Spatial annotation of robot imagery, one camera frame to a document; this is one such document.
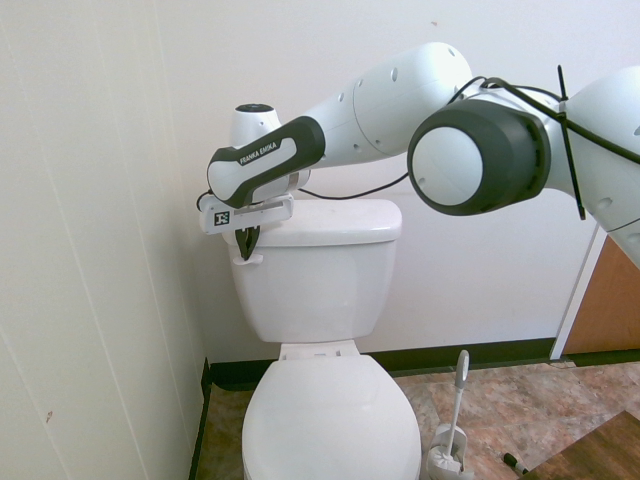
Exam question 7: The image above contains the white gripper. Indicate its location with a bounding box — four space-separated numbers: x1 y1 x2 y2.
199 192 296 261

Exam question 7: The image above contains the white toilet tank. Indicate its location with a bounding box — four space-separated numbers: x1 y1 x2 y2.
230 234 399 344

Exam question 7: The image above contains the white toilet tank lid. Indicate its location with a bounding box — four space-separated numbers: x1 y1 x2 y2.
219 197 404 249

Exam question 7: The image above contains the white toilet seat lid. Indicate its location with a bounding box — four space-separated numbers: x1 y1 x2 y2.
242 353 420 480

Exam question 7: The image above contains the white toilet brush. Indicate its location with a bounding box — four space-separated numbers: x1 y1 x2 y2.
443 349 472 464

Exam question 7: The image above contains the white toilet brush holder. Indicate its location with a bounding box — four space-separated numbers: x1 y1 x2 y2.
425 423 477 480

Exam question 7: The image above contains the black zip tie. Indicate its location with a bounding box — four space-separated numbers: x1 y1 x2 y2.
555 64 588 221

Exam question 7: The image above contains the black marker pen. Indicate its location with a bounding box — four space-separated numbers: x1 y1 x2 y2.
501 451 529 474

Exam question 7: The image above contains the orange wooden door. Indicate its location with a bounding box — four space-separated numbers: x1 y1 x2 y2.
566 233 640 358

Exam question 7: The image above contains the dark wooden table top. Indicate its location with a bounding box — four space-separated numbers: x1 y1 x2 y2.
519 406 640 480

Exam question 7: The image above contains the black wall baseboard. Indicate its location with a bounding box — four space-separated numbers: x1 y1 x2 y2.
209 337 558 389
186 355 214 480

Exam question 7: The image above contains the white door frame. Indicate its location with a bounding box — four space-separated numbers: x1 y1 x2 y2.
548 221 609 362

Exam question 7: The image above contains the black camera cable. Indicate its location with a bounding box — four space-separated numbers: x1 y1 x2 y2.
195 74 640 211

